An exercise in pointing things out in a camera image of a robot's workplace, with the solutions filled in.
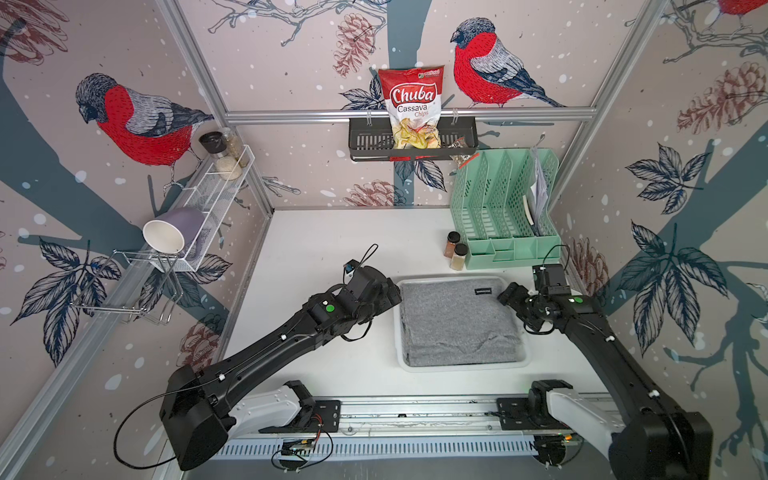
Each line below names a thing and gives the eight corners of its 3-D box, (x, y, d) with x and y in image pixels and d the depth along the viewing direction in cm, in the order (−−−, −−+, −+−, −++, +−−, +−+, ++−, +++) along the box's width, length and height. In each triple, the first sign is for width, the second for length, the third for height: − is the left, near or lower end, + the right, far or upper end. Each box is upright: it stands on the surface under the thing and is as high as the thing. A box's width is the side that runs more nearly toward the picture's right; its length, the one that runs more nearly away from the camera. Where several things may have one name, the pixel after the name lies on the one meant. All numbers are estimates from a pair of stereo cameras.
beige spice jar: (451, 271, 104) (455, 253, 96) (449, 261, 107) (454, 243, 99) (463, 271, 104) (469, 253, 96) (461, 261, 107) (467, 243, 99)
